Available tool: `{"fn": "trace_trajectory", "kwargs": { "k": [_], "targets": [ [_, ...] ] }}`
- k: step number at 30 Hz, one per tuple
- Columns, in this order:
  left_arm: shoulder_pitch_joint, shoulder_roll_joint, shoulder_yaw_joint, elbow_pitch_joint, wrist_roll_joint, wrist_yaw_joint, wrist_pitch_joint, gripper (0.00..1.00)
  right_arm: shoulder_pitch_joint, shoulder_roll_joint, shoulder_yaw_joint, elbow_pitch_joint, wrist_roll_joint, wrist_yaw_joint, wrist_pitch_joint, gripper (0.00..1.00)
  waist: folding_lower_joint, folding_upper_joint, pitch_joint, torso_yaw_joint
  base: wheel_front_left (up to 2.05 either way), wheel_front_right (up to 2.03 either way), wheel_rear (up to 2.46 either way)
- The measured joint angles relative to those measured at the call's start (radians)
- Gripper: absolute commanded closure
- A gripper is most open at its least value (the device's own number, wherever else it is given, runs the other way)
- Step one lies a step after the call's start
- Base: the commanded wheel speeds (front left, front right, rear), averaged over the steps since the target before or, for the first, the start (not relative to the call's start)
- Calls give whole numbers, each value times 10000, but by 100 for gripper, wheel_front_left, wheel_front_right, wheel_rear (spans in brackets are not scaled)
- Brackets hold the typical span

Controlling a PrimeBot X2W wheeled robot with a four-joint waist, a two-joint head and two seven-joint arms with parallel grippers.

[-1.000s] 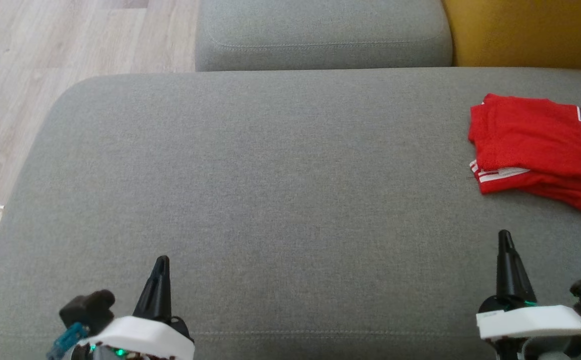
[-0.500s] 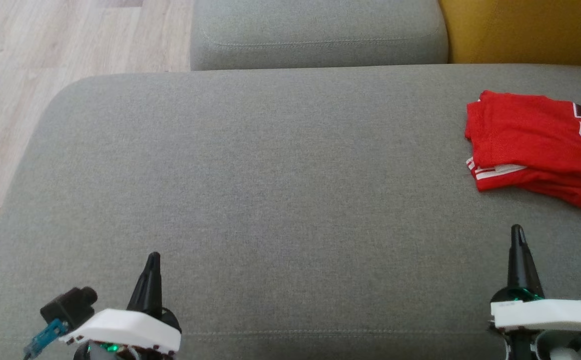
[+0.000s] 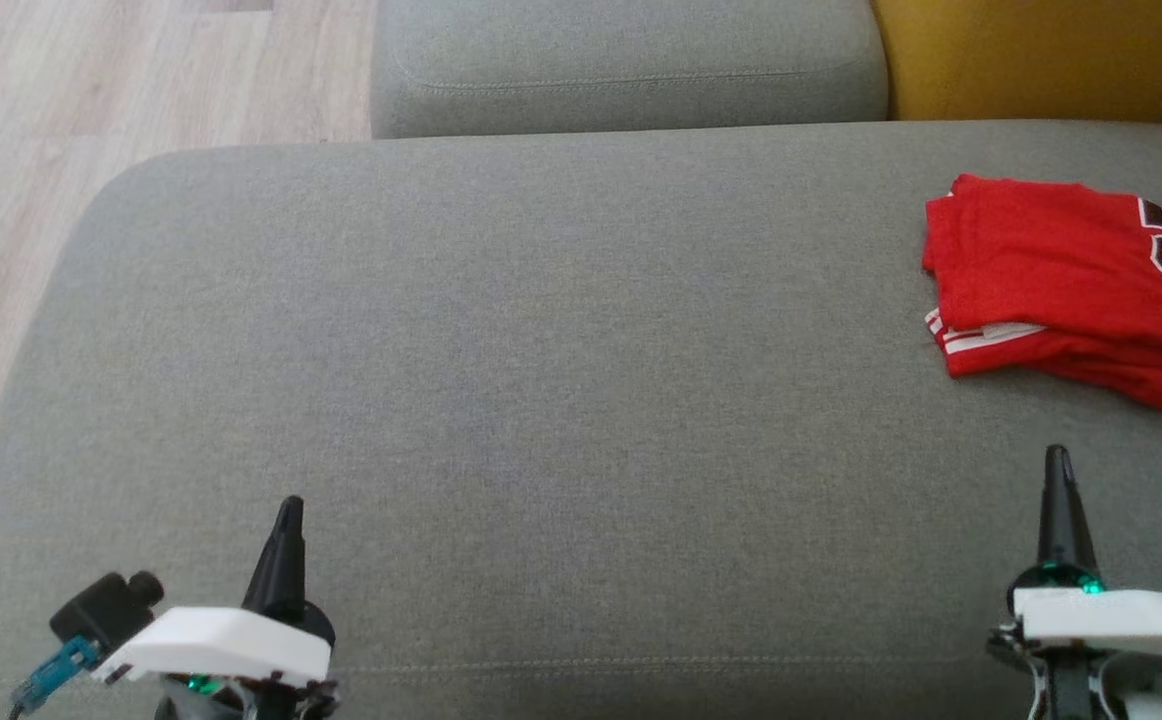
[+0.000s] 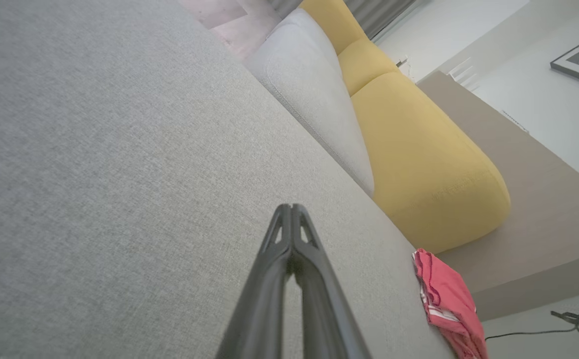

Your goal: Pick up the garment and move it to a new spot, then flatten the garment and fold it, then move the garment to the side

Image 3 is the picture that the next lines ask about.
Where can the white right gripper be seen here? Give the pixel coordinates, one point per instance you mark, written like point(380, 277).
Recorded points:
point(1111, 620)

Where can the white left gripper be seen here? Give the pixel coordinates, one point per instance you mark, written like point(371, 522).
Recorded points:
point(221, 645)

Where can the red basketball shorts white band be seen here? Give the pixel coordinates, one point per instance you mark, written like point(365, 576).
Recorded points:
point(1091, 362)

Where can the red white basketball jersey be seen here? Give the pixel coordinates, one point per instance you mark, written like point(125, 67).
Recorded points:
point(1041, 250)

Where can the yellow sofa back cushion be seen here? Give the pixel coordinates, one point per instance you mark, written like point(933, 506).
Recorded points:
point(1031, 55)

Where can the grey fabric sofa seat cushion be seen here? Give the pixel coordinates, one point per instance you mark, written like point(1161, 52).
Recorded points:
point(621, 60)

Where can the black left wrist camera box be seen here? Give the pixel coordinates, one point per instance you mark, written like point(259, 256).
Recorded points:
point(101, 610)

